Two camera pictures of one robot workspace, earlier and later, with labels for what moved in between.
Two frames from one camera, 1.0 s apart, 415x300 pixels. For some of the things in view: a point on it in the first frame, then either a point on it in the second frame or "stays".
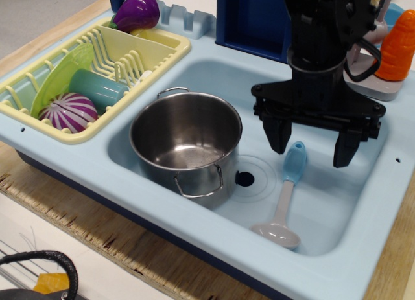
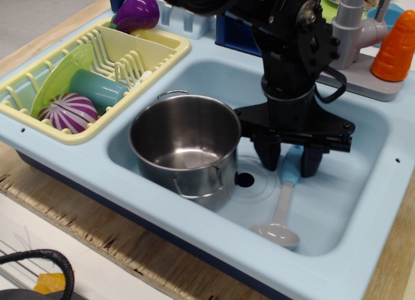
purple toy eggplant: [138, 11] stays
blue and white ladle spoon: [278, 231] stays
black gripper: [321, 97] → [295, 117]
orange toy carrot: [398, 48] stays
